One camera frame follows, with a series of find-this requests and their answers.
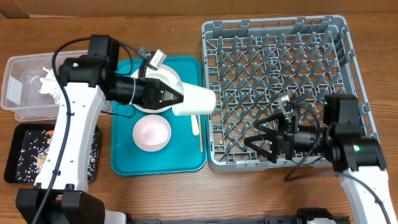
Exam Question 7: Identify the white tissue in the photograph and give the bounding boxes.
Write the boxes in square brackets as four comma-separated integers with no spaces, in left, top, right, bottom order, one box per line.
[39,67,63,104]

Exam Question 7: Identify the pink bowl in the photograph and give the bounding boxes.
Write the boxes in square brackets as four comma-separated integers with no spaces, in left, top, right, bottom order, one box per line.
[132,114,172,152]

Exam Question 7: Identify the grey dishwasher rack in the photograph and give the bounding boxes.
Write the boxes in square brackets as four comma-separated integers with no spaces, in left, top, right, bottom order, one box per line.
[201,15,378,172]

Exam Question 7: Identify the white plastic fork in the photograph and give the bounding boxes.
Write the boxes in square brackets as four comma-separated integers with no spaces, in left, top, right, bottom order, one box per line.
[191,115,200,136]

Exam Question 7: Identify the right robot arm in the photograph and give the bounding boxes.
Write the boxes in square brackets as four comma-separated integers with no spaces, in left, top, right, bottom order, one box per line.
[244,93,397,223]

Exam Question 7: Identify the large pink plate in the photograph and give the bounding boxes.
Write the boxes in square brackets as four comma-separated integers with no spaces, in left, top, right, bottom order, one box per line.
[133,65,181,114]

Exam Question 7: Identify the rice and peanuts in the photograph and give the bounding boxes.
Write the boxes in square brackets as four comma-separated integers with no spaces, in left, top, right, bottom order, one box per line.
[15,130,101,183]

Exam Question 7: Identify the wooden chopstick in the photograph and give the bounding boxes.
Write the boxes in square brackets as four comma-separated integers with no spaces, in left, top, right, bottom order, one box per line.
[198,115,203,153]

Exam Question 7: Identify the small white plate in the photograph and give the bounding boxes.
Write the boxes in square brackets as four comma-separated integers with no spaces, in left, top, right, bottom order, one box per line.
[146,72,178,88]

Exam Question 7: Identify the clear plastic bin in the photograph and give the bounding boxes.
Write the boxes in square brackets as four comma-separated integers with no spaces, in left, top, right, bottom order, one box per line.
[0,49,114,123]

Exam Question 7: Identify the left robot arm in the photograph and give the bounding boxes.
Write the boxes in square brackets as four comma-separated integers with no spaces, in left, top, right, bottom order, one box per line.
[16,35,183,223]

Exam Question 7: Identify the white paper cup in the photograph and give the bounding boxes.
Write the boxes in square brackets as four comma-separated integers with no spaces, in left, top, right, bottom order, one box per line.
[172,82,216,116]

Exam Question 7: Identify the black tray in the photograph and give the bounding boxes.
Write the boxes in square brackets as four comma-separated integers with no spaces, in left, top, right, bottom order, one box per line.
[3,124,102,185]

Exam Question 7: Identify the teal serving tray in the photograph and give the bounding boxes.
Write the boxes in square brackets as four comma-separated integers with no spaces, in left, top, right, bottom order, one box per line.
[110,55,208,177]

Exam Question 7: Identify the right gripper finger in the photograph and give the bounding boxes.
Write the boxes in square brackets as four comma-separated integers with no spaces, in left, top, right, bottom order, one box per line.
[244,134,277,162]
[253,113,285,134]

